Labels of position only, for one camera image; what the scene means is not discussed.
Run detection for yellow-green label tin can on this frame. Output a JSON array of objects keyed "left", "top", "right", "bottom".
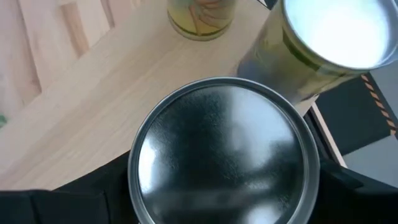
[{"left": 236, "top": 0, "right": 398, "bottom": 105}]

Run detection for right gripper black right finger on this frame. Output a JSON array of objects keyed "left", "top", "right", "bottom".
[{"left": 307, "top": 159, "right": 398, "bottom": 224}]

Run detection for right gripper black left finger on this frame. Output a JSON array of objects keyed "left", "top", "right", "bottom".
[{"left": 0, "top": 151, "right": 138, "bottom": 224}]

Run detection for peaches label tin can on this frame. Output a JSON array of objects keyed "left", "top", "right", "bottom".
[{"left": 127, "top": 77, "right": 321, "bottom": 224}]

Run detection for wooden shelf black metal frame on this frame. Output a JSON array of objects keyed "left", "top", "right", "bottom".
[{"left": 0, "top": 0, "right": 320, "bottom": 191}]

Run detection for carrots label tin can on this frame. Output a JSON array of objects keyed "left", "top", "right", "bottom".
[{"left": 167, "top": 0, "right": 239, "bottom": 42}]

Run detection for black orange-striped floor mat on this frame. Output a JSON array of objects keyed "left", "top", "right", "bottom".
[{"left": 313, "top": 73, "right": 398, "bottom": 156}]

